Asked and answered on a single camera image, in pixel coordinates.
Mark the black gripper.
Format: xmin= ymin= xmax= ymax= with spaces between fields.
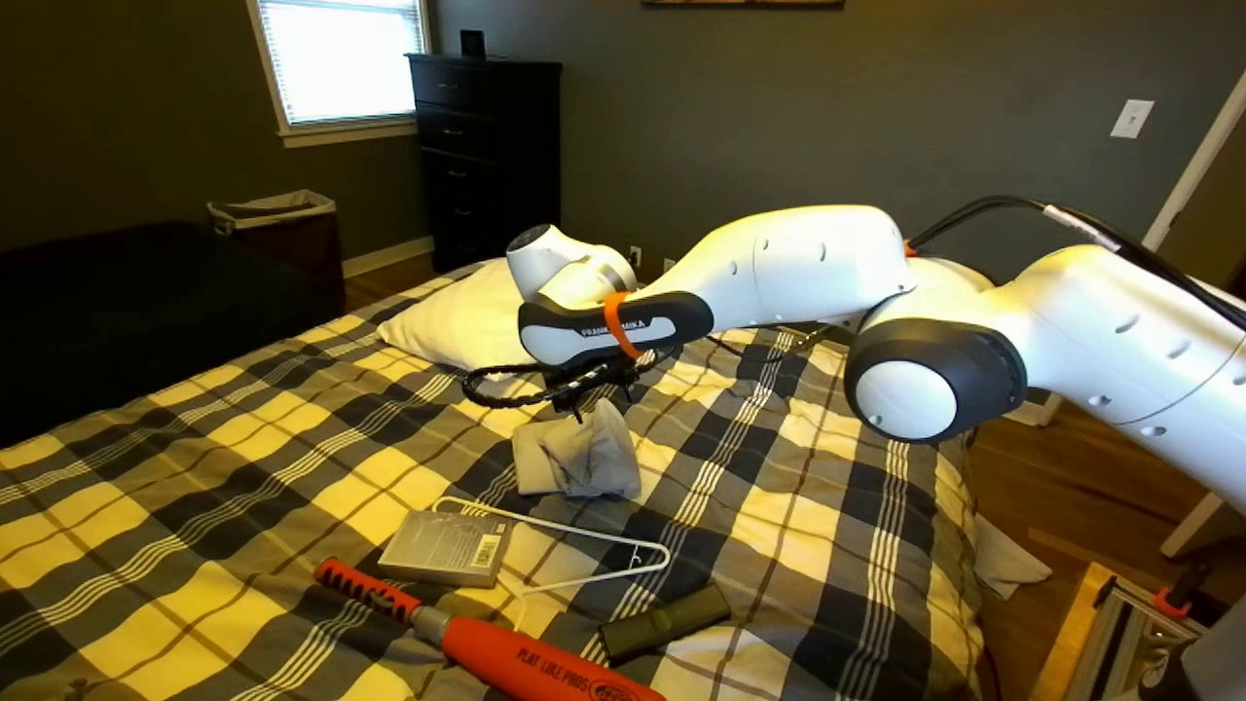
xmin=544 ymin=344 xmax=656 ymax=430

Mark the white pillow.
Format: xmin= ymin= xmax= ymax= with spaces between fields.
xmin=374 ymin=255 xmax=649 ymax=379

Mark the olive green cylinder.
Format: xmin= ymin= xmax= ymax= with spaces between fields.
xmin=595 ymin=580 xmax=741 ymax=665

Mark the plaid comforter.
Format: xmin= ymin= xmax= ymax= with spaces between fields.
xmin=0 ymin=256 xmax=988 ymax=701

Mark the black dresser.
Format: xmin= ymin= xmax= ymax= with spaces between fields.
xmin=404 ymin=52 xmax=569 ymax=278

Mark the red baseball bat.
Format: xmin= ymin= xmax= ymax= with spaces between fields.
xmin=312 ymin=556 xmax=671 ymax=701

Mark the bright window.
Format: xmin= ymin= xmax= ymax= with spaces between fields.
xmin=247 ymin=0 xmax=440 ymax=147

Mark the white paper sheet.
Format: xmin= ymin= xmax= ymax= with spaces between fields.
xmin=970 ymin=510 xmax=1061 ymax=605

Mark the dark futon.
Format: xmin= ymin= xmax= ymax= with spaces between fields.
xmin=0 ymin=218 xmax=348 ymax=452

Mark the wooden board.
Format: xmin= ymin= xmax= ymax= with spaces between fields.
xmin=1036 ymin=556 xmax=1120 ymax=701

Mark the white door trim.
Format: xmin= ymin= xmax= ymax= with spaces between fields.
xmin=1142 ymin=72 xmax=1246 ymax=256

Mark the orange strap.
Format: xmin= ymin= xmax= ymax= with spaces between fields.
xmin=600 ymin=290 xmax=649 ymax=365

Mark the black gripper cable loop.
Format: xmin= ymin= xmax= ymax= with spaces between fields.
xmin=460 ymin=356 xmax=656 ymax=417

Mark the white wire hanger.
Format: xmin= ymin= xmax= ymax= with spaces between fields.
xmin=431 ymin=492 xmax=679 ymax=605

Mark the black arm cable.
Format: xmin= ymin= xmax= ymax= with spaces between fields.
xmin=906 ymin=190 xmax=1246 ymax=334

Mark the metal stand frame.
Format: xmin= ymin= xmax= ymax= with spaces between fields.
xmin=1071 ymin=575 xmax=1219 ymax=701

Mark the white light switch plate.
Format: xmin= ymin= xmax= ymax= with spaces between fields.
xmin=1105 ymin=95 xmax=1162 ymax=144

